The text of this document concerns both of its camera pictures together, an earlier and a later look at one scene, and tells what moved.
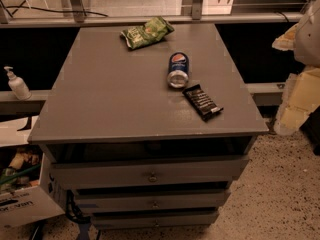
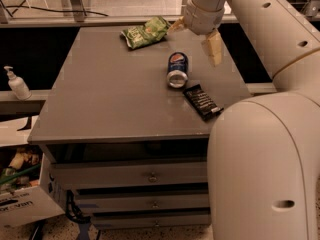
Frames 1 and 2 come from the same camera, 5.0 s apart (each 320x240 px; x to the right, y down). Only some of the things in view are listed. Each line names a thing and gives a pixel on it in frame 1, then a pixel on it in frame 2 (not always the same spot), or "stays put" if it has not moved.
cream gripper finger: [286, 42] → [215, 47]
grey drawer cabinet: [146, 125] stays put
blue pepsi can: [178, 70] stays put
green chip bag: [152, 31] stays put
